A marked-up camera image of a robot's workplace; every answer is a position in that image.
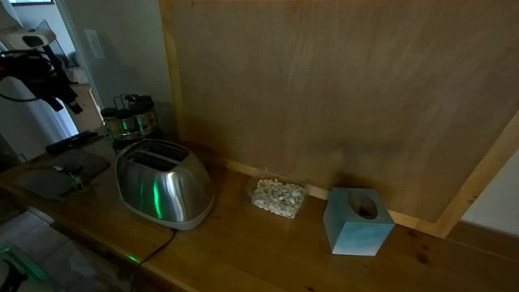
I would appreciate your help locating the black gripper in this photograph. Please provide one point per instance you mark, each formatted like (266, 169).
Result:
(33, 70)

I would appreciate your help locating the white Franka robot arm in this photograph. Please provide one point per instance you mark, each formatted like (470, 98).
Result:
(13, 40)

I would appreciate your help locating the spice jar with dark lid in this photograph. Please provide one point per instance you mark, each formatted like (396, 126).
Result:
(144, 116)
(110, 124)
(127, 122)

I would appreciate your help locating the flat black bar device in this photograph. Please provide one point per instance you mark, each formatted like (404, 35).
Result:
(70, 142)

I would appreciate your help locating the dark grey flat mat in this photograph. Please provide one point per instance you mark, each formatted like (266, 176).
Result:
(49, 181)

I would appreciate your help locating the stainless steel toaster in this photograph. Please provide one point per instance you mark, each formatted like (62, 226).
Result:
(162, 189)

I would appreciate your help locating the aluminium robot mounting stand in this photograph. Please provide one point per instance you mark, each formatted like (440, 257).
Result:
(21, 265)

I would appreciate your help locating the large wooden board panel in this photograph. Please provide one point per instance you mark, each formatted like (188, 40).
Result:
(334, 87)

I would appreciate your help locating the blue cube tissue box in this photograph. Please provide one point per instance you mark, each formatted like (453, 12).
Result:
(354, 233)

